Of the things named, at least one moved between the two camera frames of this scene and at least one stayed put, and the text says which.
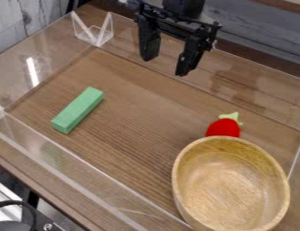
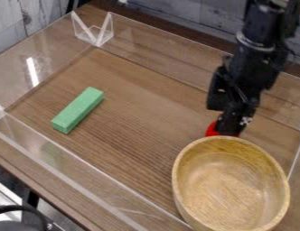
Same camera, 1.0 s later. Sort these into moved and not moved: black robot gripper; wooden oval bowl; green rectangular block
Moved: black robot gripper
Not moved: green rectangular block; wooden oval bowl
